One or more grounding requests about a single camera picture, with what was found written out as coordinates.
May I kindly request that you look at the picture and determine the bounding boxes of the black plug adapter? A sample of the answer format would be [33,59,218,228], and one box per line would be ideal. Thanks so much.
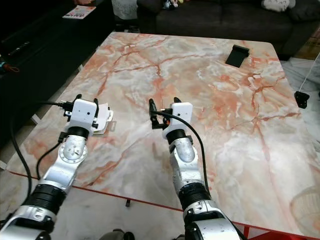
[294,91,310,109]

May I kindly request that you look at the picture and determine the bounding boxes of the long black left arm cable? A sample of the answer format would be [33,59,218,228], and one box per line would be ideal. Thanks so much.
[9,101,70,201]

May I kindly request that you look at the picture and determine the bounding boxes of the small colourful toys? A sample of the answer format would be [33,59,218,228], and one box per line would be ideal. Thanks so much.
[162,0,187,10]

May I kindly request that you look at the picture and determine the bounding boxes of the white patterned bin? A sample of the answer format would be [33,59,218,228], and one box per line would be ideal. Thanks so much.
[111,0,139,21]

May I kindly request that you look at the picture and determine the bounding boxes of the white and red book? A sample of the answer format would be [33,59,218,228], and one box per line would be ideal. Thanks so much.
[62,5,97,20]

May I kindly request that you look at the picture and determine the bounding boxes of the short black left arm cable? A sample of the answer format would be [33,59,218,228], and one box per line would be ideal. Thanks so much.
[35,142,64,182]

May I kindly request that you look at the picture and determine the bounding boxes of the black folded stand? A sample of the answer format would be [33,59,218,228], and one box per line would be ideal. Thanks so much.
[224,44,251,69]

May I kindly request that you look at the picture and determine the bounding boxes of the orange handled small tool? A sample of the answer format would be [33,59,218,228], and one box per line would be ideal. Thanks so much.
[2,62,21,74]

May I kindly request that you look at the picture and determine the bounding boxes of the black remote control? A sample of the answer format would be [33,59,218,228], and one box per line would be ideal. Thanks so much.
[19,41,46,55]

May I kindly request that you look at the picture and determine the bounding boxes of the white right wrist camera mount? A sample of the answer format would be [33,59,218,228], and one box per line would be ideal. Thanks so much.
[170,102,194,132]

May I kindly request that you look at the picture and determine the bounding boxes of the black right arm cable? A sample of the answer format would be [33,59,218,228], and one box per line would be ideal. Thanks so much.
[155,109,212,189]

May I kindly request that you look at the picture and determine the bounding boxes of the round fan grille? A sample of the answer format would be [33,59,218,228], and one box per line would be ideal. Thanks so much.
[292,187,320,235]

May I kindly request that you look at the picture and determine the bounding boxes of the black low cabinet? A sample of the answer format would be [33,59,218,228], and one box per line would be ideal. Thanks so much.
[0,0,117,148]

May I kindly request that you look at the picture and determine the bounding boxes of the dark grey sofa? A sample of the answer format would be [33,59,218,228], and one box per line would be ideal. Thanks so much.
[136,0,320,60]

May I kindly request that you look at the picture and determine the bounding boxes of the white plush toy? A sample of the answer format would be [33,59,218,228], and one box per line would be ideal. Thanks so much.
[262,0,296,13]

